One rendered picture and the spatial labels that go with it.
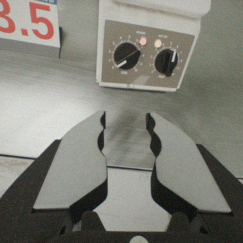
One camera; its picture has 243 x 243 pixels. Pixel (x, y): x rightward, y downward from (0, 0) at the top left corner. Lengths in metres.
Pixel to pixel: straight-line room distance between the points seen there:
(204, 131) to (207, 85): 0.09
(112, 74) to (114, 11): 0.07
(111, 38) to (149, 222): 0.31
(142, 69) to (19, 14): 0.17
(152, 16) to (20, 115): 0.22
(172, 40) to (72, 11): 0.15
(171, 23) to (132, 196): 0.27
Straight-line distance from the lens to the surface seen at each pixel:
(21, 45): 0.26
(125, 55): 0.19
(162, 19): 0.21
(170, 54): 0.20
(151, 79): 0.22
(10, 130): 0.26
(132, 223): 0.32
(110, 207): 0.29
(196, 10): 0.21
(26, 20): 0.25
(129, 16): 0.20
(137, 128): 0.24
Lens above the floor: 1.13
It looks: 78 degrees down
